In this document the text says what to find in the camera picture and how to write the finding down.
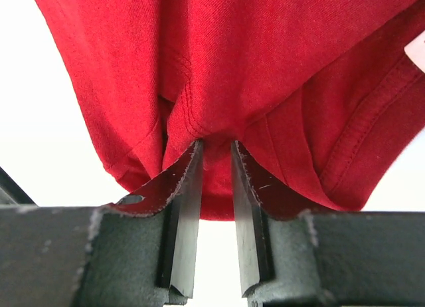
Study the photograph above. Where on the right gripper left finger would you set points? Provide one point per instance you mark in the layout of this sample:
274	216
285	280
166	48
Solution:
140	251

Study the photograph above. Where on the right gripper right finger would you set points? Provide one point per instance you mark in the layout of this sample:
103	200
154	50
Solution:
294	252

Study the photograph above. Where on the dark red t-shirt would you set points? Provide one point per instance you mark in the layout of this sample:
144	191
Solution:
320	92

